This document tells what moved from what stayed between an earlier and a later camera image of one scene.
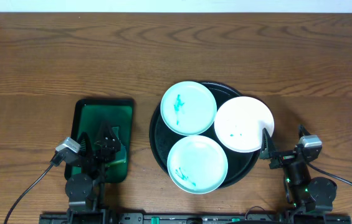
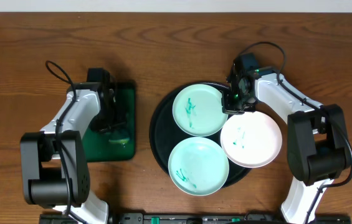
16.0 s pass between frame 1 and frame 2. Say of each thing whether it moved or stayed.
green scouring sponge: moved
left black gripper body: moved
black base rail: stayed
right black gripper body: moved
